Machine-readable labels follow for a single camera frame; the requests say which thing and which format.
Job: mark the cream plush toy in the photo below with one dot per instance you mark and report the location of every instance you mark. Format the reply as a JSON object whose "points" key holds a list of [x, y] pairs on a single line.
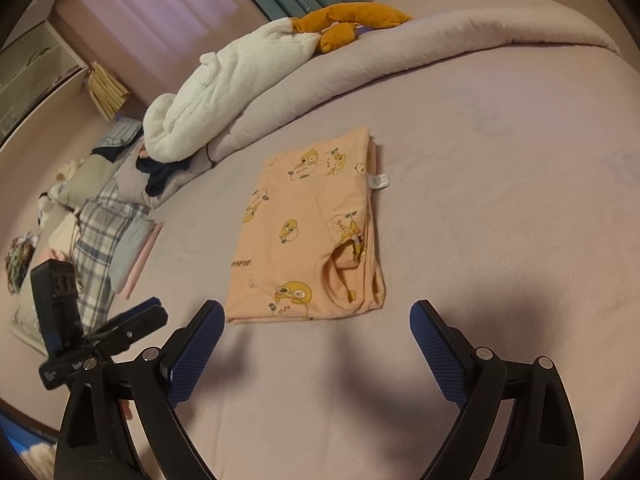
{"points": [[70, 167]]}

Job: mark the orange printed shirt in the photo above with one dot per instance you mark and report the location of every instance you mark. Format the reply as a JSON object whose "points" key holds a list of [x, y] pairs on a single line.
{"points": [[295, 240]]}

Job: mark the white cabinet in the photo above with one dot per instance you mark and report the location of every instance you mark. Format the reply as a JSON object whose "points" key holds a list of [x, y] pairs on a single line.
{"points": [[30, 75]]}

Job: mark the striped pillow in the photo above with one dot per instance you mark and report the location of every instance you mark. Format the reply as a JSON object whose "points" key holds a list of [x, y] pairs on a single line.
{"points": [[120, 132]]}

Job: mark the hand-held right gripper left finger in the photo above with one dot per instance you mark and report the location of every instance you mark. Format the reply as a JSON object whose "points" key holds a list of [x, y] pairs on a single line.
{"points": [[195, 355]]}

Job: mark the white plush goose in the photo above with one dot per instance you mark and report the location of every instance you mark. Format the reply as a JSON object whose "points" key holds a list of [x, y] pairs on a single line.
{"points": [[215, 95]]}

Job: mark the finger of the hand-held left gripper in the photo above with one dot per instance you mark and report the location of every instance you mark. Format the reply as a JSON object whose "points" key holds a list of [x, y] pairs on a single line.
{"points": [[149, 303], [135, 322]]}

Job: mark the lavender duvet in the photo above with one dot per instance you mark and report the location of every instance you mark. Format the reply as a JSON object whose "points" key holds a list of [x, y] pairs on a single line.
{"points": [[450, 40]]}

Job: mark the lavender bed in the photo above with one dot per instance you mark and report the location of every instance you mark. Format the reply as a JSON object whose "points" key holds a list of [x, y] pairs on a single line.
{"points": [[500, 210]]}

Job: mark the pink garment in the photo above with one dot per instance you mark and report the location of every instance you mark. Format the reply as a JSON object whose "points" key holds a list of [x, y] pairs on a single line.
{"points": [[141, 150]]}

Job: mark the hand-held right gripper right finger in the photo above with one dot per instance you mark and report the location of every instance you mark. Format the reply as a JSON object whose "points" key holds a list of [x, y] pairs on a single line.
{"points": [[437, 355]]}

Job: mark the folded grey-blue towel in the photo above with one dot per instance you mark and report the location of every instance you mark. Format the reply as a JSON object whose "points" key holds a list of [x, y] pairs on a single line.
{"points": [[132, 250]]}

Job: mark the navy garment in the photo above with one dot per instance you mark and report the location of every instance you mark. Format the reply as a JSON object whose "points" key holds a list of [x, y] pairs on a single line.
{"points": [[160, 175]]}

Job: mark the beige pillow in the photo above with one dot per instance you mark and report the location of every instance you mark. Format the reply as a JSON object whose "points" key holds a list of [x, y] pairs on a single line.
{"points": [[87, 180]]}

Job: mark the folded pink cloth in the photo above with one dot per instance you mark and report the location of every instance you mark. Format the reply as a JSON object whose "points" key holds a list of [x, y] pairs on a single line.
{"points": [[131, 286]]}

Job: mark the floral patterned cloth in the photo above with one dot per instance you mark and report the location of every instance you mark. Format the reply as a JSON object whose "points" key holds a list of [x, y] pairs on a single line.
{"points": [[20, 260]]}

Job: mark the plaid quilt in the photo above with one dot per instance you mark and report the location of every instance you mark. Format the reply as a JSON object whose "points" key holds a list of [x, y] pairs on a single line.
{"points": [[100, 240]]}

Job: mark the white plush dog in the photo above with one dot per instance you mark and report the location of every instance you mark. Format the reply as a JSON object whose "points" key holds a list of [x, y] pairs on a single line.
{"points": [[47, 210]]}

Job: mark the cream garment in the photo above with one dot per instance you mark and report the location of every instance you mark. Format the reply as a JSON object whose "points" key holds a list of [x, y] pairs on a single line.
{"points": [[65, 232]]}

